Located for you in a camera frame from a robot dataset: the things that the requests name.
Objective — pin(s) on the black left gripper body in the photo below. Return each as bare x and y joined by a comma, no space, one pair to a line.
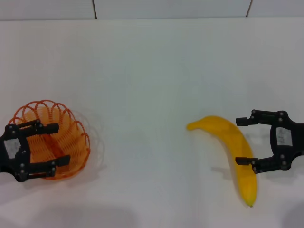
22,156

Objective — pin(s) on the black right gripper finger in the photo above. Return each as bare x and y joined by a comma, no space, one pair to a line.
243,161
242,121

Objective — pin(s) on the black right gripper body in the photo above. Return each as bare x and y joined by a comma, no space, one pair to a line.
297,137

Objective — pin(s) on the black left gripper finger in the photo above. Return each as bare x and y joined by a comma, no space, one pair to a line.
51,128
63,161

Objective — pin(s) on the yellow banana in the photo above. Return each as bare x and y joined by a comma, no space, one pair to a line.
240,142

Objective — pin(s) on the orange woven plastic basket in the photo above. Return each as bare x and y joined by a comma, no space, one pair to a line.
71,142

